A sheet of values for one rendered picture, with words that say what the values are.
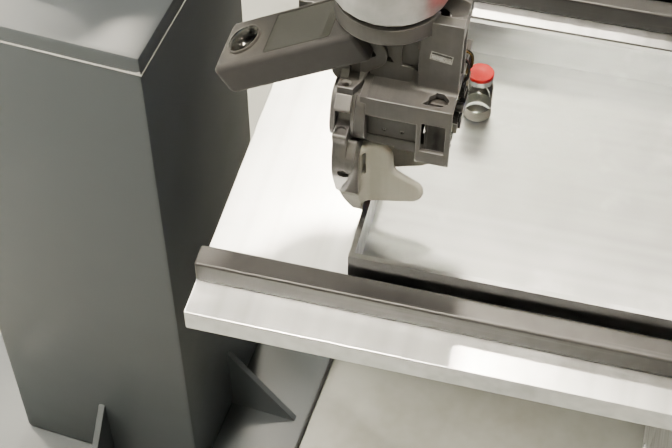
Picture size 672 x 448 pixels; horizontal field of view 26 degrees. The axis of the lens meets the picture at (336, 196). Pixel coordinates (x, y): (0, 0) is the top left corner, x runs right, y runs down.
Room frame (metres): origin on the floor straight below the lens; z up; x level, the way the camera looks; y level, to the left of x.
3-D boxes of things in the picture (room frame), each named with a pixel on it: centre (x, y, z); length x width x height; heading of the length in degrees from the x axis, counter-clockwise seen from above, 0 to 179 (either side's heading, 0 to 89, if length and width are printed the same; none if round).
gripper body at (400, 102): (0.67, -0.04, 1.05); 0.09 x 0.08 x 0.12; 76
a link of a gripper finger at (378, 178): (0.66, -0.03, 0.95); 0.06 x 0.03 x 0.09; 76
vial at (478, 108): (0.79, -0.11, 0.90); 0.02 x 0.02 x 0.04
